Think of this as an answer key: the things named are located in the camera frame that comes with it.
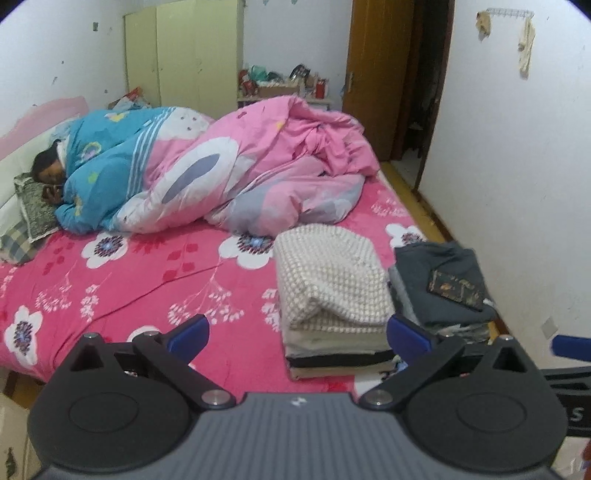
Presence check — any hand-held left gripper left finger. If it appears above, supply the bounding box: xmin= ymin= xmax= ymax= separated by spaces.
xmin=60 ymin=314 xmax=236 ymax=412

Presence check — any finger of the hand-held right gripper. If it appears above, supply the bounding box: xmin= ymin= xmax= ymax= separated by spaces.
xmin=551 ymin=335 xmax=591 ymax=360

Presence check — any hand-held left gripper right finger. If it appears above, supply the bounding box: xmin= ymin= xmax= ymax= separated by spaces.
xmin=358 ymin=314 xmax=536 ymax=411

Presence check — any cream knit cardigan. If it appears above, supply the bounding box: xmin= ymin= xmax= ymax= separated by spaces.
xmin=273 ymin=224 xmax=393 ymax=330

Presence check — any black folded garment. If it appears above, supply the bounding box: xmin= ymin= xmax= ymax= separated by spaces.
xmin=285 ymin=348 xmax=396 ymax=370

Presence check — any dark grey folded shirt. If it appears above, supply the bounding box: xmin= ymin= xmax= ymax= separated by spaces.
xmin=392 ymin=241 xmax=499 ymax=329

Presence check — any cream folded garment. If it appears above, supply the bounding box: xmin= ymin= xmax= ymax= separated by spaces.
xmin=281 ymin=318 xmax=394 ymax=357

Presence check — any tan folded garment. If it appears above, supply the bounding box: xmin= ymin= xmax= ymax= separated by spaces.
xmin=288 ymin=362 xmax=399 ymax=382

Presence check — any pink grey white patterned garment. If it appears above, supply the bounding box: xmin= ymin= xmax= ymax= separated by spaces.
xmin=53 ymin=95 xmax=382 ymax=238

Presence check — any plaid pillow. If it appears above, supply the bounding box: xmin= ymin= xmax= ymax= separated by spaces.
xmin=0 ymin=219 xmax=47 ymax=266

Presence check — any grey patterned pillow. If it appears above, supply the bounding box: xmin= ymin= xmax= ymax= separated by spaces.
xmin=13 ymin=174 xmax=61 ymax=243

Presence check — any colourful bag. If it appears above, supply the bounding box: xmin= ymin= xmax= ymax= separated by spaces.
xmin=108 ymin=88 xmax=153 ymax=112

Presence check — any white nightstand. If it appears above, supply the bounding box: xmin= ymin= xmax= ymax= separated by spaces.
xmin=237 ymin=95 xmax=334 ymax=112

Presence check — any cardboard box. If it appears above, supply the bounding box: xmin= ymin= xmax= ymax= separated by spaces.
xmin=256 ymin=80 xmax=301 ymax=99

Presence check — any pink headboard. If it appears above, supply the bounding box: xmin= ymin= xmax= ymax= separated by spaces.
xmin=0 ymin=96 xmax=89 ymax=158

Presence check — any wooden door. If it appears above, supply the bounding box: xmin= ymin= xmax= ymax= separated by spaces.
xmin=344 ymin=0 xmax=416 ymax=162

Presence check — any pale yellow wardrobe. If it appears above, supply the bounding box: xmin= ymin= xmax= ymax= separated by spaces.
xmin=122 ymin=0 xmax=245 ymax=123

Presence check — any cream hanging cloth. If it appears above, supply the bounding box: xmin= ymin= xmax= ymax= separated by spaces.
xmin=517 ymin=17 xmax=537 ymax=77

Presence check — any wooden bed frame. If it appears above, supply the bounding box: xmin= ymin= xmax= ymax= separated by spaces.
xmin=379 ymin=161 xmax=513 ymax=339

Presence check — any dark wooden door frame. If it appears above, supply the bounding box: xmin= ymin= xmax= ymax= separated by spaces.
xmin=413 ymin=0 xmax=456 ymax=192

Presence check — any wall hook rack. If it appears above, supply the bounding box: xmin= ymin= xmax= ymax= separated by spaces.
xmin=486 ymin=8 xmax=535 ymax=20

